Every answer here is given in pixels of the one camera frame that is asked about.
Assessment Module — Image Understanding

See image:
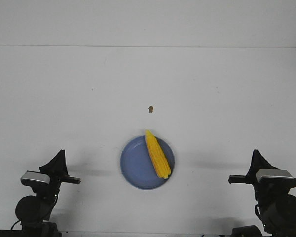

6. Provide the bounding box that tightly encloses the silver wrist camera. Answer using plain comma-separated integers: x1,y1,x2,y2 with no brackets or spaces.
256,169,296,189
20,171,51,186

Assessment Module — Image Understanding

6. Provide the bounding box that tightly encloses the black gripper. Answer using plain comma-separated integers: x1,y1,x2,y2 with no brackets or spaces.
228,149,277,195
39,149,81,195

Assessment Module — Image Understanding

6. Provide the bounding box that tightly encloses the yellow plastic corn cob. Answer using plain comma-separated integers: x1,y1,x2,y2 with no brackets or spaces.
145,130,171,179

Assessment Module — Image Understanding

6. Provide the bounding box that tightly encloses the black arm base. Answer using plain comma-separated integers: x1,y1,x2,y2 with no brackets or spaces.
0,222,62,237
231,225,263,237

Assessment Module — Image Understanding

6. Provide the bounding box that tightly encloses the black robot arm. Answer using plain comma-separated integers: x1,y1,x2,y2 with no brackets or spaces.
15,149,81,237
228,149,296,237

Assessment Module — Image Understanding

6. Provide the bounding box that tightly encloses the blue round plate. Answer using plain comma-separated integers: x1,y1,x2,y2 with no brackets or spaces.
120,136,168,190

